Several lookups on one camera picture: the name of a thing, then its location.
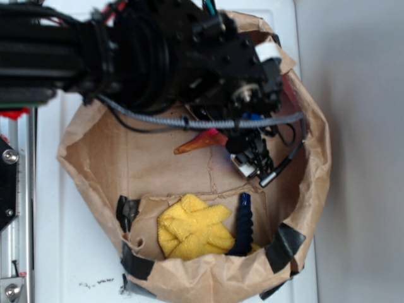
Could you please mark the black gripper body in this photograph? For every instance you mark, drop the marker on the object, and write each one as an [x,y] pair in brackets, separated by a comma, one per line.
[220,76]

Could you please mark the orange spiral seashell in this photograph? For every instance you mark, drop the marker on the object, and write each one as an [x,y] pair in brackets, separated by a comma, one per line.
[210,137]

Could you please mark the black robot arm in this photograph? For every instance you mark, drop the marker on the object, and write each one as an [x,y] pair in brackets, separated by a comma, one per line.
[171,64]

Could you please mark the brown paper bag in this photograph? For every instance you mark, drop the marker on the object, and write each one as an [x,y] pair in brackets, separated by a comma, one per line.
[129,179]

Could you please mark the yellow knotted cloth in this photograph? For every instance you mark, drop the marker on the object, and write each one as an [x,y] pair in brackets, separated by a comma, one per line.
[190,228]

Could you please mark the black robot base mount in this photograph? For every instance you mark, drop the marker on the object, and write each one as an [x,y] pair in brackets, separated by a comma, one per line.
[8,183]

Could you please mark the aluminium extrusion rail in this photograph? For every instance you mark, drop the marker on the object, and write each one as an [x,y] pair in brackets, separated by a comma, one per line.
[17,248]

